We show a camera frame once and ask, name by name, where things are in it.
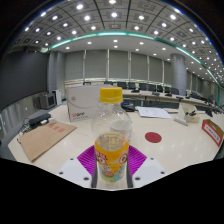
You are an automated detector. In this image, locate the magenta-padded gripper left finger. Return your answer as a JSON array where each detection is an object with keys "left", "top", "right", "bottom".
[{"left": 56, "top": 145, "right": 99, "bottom": 190}]

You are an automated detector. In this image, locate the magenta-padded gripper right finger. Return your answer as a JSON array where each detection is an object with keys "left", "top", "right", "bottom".
[{"left": 126, "top": 145, "right": 167, "bottom": 190}]

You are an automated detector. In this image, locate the clear yellow-capped drink bottle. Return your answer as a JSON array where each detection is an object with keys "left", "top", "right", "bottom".
[{"left": 90, "top": 86, "right": 133, "bottom": 191}]

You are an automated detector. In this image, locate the flat round red coaster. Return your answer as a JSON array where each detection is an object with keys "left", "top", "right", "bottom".
[{"left": 144, "top": 131, "right": 163, "bottom": 144}]

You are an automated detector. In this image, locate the white paper sheet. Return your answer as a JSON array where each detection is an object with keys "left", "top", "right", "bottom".
[{"left": 135, "top": 105, "right": 173, "bottom": 120}]

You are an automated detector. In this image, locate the white remote control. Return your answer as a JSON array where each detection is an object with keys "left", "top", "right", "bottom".
[{"left": 173, "top": 116, "right": 190, "bottom": 127}]

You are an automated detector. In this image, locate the black power adapter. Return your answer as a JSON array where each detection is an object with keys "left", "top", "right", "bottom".
[{"left": 27, "top": 112, "right": 53, "bottom": 127}]

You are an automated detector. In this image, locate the black bag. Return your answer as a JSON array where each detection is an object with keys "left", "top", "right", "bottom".
[{"left": 121, "top": 99, "right": 138, "bottom": 113}]

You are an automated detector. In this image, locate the large white cardboard box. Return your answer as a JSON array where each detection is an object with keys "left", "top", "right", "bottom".
[{"left": 65, "top": 84, "right": 113, "bottom": 123}]

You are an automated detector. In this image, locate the small open beige box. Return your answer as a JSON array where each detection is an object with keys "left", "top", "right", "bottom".
[{"left": 178, "top": 102, "right": 202, "bottom": 124}]

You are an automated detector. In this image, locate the long curved conference desk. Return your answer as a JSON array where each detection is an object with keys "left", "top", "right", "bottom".
[{"left": 121, "top": 88, "right": 224, "bottom": 113}]

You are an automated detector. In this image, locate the open cardboard box red label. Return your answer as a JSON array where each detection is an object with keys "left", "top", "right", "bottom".
[{"left": 201, "top": 118, "right": 224, "bottom": 148}]

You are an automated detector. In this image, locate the grey box monitor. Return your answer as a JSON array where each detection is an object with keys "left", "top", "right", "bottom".
[{"left": 39, "top": 92, "right": 58, "bottom": 110}]

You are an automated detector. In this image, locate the row of black office chairs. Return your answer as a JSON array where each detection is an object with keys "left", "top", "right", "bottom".
[{"left": 83, "top": 79, "right": 214, "bottom": 101}]

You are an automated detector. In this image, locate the group of ceiling lights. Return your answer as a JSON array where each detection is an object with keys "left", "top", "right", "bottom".
[{"left": 13, "top": 0, "right": 224, "bottom": 79}]

